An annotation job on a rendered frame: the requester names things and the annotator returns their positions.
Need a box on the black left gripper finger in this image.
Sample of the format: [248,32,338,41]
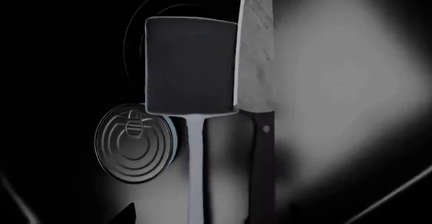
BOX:
[113,202,136,224]

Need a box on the black spatula with silver handle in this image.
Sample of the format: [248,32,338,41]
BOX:
[144,16,239,224]

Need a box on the steel knife with black handle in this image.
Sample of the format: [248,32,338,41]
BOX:
[233,0,277,224]

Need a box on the metal pull-tab tin can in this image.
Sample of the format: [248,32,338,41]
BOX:
[94,103,178,185]

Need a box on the dark round plate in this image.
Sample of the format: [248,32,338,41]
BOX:
[122,0,238,104]

